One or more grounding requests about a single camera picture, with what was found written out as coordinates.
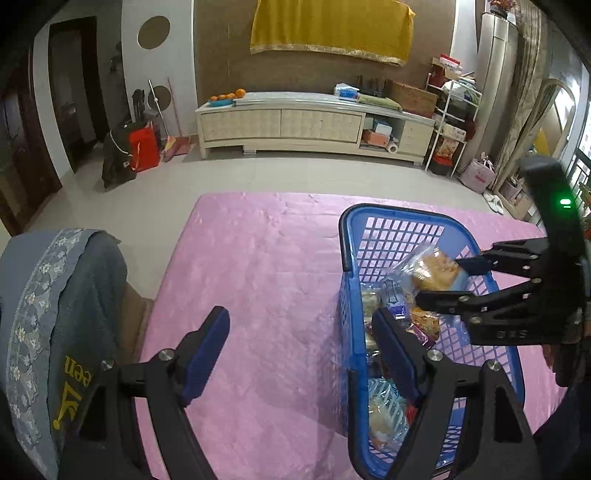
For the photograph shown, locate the blue cake packet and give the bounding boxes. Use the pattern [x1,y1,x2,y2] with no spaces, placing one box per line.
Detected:
[388,243,469,306]

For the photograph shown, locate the yellow orange chips bag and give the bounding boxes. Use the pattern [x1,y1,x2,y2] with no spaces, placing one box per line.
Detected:
[410,307,441,342]

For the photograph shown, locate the right hand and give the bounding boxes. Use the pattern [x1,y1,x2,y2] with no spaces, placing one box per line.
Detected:
[542,343,577,388]

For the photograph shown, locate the blue purple bar packet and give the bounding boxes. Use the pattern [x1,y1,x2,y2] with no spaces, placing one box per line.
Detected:
[380,279,410,320]

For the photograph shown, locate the white slippers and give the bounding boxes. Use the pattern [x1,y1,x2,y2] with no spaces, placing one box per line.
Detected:
[483,191,505,216]

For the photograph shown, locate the blue plastic basket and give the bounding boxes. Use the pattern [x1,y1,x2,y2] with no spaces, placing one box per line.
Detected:
[338,204,525,479]

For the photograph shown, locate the light blue snack bag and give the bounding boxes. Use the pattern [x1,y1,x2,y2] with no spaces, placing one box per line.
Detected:
[368,377,410,453]
[361,288,381,325]

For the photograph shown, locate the pink shopping bag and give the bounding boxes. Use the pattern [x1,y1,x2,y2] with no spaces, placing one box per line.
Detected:
[460,153,496,194]

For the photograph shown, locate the red snack packet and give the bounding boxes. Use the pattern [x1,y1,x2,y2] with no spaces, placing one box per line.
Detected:
[406,404,418,425]

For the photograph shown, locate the grey blue embroidered cloth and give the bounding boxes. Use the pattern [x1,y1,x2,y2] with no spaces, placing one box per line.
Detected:
[1,229,127,479]

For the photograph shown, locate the pink quilted table cover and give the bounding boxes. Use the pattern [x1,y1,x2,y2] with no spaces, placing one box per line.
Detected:
[133,191,567,480]

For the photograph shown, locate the white metal shelf rack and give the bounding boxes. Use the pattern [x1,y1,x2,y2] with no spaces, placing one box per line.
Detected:
[424,54,482,177]

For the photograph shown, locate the brown cardboard box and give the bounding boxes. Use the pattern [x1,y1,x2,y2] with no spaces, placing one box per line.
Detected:
[383,80,438,118]

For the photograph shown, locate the cream TV cabinet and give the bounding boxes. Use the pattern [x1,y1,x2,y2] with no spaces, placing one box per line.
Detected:
[195,92,435,165]

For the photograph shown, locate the tissue pack on cabinet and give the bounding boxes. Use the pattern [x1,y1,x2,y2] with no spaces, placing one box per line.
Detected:
[334,83,360,102]

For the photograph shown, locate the yellow hanging cloth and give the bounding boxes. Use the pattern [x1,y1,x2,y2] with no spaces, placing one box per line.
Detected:
[249,0,415,66]

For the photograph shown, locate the black bag on floor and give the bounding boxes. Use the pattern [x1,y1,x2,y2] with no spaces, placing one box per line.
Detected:
[101,122,146,190]

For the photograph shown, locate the plate of oranges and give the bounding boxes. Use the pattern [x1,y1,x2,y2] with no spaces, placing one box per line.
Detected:
[207,89,246,108]

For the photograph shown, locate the red bag on floor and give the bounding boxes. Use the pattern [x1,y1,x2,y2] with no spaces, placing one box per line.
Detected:
[128,125,160,173]

